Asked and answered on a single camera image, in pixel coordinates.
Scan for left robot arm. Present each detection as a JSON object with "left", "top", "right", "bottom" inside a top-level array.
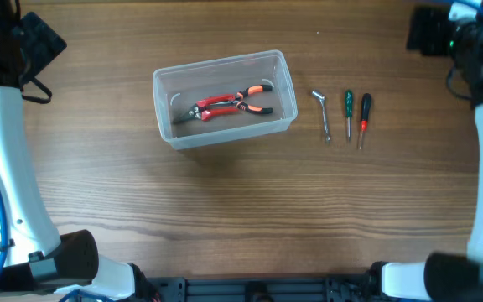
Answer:
[{"left": 0, "top": 1, "right": 162, "bottom": 301}]

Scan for orange black needle-nose pliers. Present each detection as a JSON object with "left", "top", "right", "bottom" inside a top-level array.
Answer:
[{"left": 227, "top": 84, "right": 273, "bottom": 115}]

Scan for clear plastic container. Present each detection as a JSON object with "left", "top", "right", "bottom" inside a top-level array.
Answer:
[{"left": 153, "top": 50, "right": 298, "bottom": 150}]

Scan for green handled screwdriver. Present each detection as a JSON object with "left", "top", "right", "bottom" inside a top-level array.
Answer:
[{"left": 345, "top": 90, "right": 354, "bottom": 141}]

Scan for red handled snips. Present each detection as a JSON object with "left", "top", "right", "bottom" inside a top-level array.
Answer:
[{"left": 173, "top": 94, "right": 238, "bottom": 124}]

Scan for black red handled screwdriver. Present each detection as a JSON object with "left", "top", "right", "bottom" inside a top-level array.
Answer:
[{"left": 358, "top": 93, "right": 372, "bottom": 149}]

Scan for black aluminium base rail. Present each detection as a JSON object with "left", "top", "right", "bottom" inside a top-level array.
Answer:
[{"left": 148, "top": 276, "right": 374, "bottom": 302}]

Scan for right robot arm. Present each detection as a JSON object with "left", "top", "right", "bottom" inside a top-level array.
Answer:
[{"left": 359, "top": 1, "right": 483, "bottom": 301}]

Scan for silver socket wrench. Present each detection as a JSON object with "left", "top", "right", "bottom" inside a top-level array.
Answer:
[{"left": 311, "top": 90, "right": 331, "bottom": 143}]

